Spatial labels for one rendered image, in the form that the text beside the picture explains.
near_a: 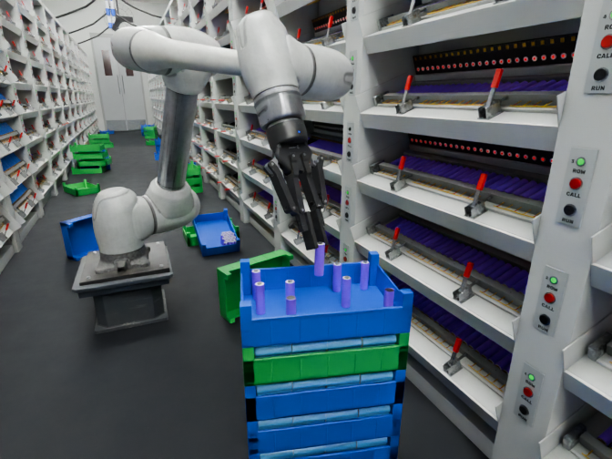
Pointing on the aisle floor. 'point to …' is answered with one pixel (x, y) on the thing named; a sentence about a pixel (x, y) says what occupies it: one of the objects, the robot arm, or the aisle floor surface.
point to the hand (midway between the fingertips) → (312, 229)
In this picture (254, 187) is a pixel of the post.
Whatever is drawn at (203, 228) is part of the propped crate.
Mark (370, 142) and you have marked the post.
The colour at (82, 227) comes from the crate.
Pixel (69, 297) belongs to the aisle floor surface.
